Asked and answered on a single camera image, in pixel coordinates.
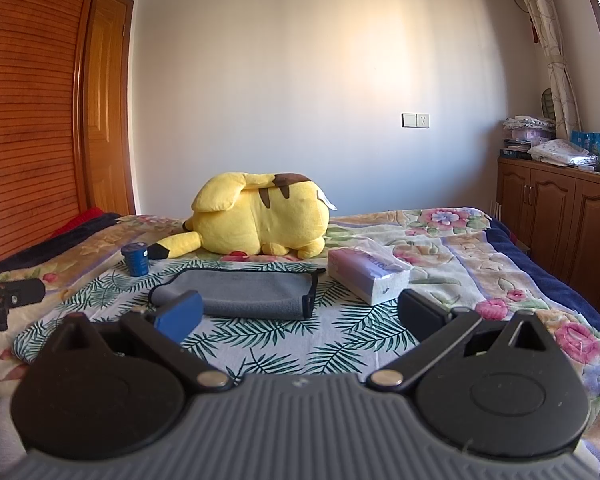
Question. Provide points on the folded white linens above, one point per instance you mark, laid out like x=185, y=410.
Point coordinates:
x=529, y=123

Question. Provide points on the small blue jar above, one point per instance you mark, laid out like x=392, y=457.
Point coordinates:
x=136, y=260

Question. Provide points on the yellow plush toy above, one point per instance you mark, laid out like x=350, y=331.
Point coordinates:
x=260, y=215

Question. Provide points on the wooden door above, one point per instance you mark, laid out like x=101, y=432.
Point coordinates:
x=105, y=110

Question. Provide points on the blue box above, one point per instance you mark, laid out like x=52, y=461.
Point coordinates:
x=596, y=142
x=579, y=140

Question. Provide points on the slatted wooden wardrobe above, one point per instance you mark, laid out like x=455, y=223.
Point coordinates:
x=25, y=110

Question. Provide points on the floral quilt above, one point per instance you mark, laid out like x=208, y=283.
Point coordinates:
x=460, y=270

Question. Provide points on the patterned beige curtain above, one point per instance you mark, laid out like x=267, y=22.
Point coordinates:
x=545, y=25

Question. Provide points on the white wall socket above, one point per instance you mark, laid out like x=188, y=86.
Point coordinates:
x=415, y=120

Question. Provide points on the brown wooden cabinet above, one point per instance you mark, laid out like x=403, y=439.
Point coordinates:
x=550, y=215

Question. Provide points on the purple and grey towel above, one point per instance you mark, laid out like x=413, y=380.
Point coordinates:
x=250, y=292

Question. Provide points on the red cloth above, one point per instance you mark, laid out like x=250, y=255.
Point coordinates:
x=82, y=217

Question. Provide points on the pink storage box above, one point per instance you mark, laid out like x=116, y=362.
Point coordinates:
x=530, y=134

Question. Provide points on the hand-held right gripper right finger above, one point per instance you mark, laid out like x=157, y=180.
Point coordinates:
x=420, y=312

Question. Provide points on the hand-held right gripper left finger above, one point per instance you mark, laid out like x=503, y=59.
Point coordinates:
x=180, y=312

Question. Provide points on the dark cloth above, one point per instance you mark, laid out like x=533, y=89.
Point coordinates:
x=75, y=235

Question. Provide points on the leaf print white cloth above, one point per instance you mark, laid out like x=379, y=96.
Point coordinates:
x=280, y=345

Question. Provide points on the white slatted object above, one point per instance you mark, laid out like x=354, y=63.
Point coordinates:
x=495, y=210

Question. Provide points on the stack of dark books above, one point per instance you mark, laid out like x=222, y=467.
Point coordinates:
x=516, y=151

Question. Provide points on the navy blue blanket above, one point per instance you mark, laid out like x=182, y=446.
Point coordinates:
x=550, y=285

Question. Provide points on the fan grille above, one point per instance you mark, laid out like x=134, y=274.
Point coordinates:
x=548, y=104

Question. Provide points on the tissue pack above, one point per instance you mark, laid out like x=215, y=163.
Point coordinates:
x=365, y=275

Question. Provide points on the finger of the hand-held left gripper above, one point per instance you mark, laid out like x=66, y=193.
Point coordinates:
x=22, y=292

